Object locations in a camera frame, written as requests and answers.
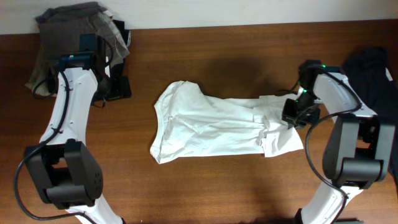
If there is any white t-shirt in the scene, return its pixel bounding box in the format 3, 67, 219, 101
150, 81, 303, 164

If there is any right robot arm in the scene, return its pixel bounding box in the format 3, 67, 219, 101
282, 60, 396, 224

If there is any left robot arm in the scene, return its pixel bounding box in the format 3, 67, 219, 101
17, 34, 132, 223

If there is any folded black garment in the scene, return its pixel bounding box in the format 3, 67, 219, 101
55, 20, 131, 97

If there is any dark garment right side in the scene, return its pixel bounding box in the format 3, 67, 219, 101
341, 46, 398, 187

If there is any folded beige garment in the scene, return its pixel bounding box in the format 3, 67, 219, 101
25, 45, 57, 98

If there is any folded grey garment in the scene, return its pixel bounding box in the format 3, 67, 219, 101
35, 1, 129, 67

